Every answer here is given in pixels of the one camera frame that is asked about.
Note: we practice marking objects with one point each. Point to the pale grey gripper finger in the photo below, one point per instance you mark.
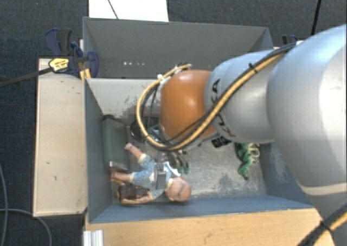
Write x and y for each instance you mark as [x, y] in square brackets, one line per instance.
[161, 178]

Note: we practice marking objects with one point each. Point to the baby doll in blue clothes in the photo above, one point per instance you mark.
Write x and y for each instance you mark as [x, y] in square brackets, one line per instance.
[179, 192]

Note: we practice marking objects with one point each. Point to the dark brown lumpy toy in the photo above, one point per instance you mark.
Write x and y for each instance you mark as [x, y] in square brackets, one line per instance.
[130, 192]

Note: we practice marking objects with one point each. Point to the dark green flat block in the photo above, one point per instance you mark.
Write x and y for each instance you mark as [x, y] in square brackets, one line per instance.
[114, 142]

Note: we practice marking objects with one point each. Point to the green toy dinosaur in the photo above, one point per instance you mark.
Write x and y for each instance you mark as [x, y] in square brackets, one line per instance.
[246, 158]

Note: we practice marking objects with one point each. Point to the pale wood flat board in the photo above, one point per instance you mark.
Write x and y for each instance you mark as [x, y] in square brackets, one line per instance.
[59, 144]

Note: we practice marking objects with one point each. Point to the grey metal bin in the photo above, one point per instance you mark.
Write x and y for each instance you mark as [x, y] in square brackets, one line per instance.
[162, 47]

